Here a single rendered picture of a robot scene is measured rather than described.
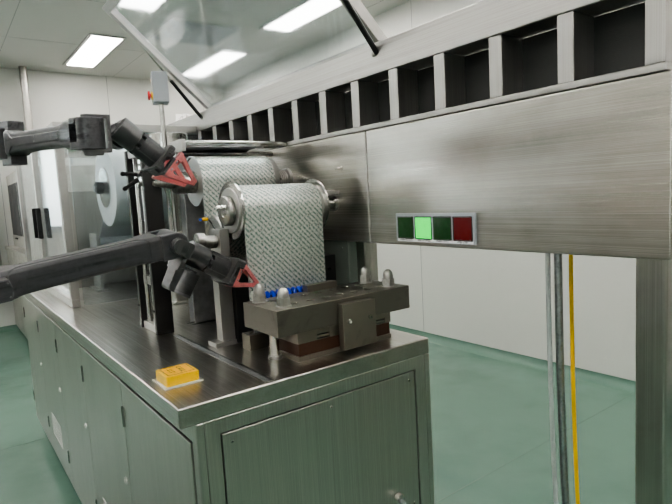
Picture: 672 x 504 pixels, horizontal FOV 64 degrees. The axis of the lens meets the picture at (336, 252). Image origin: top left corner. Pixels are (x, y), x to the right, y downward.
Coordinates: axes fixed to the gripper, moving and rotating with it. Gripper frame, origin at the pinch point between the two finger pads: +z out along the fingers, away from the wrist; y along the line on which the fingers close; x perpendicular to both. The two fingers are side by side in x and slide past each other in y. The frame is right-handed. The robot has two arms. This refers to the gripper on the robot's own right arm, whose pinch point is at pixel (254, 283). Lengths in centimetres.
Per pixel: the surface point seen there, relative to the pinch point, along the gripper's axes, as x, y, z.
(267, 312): -6.6, 15.9, -2.7
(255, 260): 5.2, 0.2, -2.4
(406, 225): 26.0, 24.4, 19.7
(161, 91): 51, -58, -28
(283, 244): 12.3, 0.3, 3.3
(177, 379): -26.4, 13.4, -15.2
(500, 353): 44, -123, 279
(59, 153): 25, -102, -41
